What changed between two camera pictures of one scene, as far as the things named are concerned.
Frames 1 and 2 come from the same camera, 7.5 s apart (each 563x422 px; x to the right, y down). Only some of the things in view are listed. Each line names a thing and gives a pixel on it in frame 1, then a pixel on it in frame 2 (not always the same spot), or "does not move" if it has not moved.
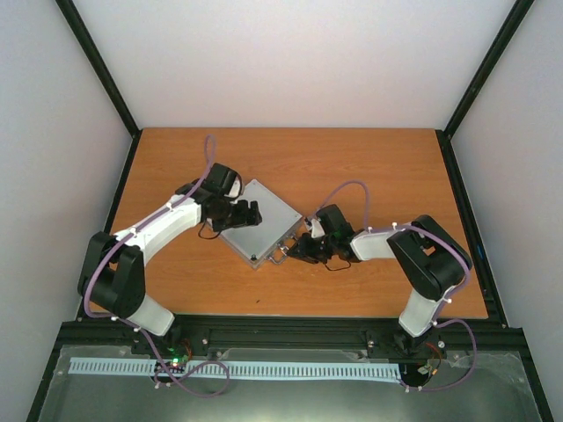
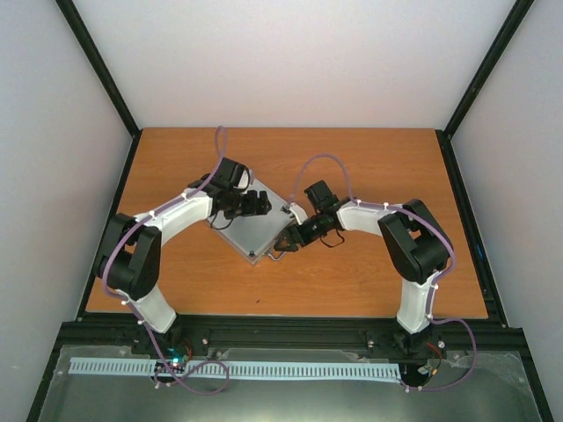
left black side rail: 129,158 does not move
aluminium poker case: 266,239 does not move
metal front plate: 436,386 does not move
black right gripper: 304,251 -> 290,235
